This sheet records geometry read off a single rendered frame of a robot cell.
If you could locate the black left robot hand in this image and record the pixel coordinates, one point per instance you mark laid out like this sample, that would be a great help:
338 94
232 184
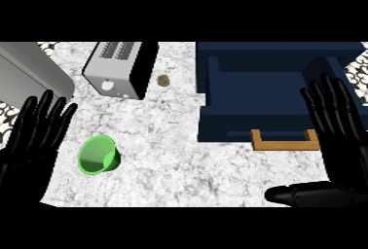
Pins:
25 152

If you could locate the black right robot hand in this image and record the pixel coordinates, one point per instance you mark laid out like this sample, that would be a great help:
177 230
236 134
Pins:
341 146

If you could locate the green cup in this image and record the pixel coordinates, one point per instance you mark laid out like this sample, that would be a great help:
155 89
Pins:
99 155

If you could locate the navy blue drawer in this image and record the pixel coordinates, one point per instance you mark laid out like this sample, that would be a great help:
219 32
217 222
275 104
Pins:
259 100

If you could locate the grey appliance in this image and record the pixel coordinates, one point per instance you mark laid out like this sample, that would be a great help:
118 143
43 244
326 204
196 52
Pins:
28 72

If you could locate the navy blue cabinet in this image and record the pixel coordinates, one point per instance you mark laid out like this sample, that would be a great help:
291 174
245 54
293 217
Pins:
282 50

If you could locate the silver toaster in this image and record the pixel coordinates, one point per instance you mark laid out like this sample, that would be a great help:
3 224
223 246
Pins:
120 69

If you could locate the small brown potato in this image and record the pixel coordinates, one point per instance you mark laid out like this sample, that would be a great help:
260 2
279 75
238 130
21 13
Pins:
162 80

